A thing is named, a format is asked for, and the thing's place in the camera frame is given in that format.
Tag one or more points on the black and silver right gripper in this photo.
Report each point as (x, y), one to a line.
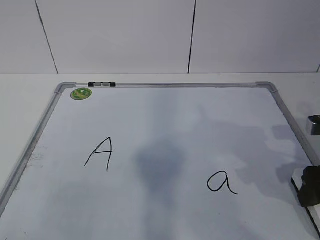
(309, 194)

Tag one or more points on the white whiteboard eraser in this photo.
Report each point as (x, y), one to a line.
(312, 211)

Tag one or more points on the white whiteboard with grey frame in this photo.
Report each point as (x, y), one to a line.
(161, 162)

